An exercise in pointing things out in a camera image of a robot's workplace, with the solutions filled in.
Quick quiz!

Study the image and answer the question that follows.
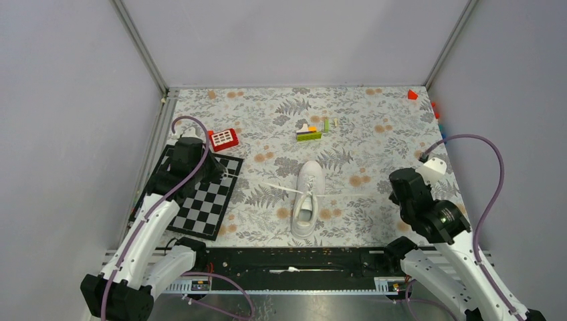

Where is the grey slotted cable duct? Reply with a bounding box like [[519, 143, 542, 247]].
[[164, 274, 407, 296]]

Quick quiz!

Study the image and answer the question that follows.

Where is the red triangular block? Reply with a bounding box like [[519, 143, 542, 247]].
[[407, 90, 419, 100]]

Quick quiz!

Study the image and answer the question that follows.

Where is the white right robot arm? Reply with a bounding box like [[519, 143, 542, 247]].
[[383, 158, 544, 320]]

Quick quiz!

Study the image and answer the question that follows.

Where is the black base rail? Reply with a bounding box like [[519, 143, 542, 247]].
[[191, 247, 410, 288]]

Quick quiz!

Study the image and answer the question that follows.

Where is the white sneaker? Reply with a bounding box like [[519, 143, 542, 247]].
[[259, 160, 377, 239]]

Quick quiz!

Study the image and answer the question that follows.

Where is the red white grid toy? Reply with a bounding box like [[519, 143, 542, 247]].
[[208, 128, 239, 152]]

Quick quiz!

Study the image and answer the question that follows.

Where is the black white chessboard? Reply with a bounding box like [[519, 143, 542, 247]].
[[128, 144, 245, 241]]

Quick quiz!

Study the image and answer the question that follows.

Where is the floral patterned table mat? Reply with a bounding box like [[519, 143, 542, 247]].
[[152, 86, 477, 249]]

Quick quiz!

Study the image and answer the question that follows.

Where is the blue toy piece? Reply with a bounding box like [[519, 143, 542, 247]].
[[439, 124, 448, 144]]

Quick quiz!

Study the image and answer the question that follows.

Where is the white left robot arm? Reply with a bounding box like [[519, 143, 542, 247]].
[[80, 137, 224, 320]]

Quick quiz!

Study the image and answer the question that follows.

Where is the green toy brick stack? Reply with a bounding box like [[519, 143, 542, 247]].
[[296, 124, 322, 142]]

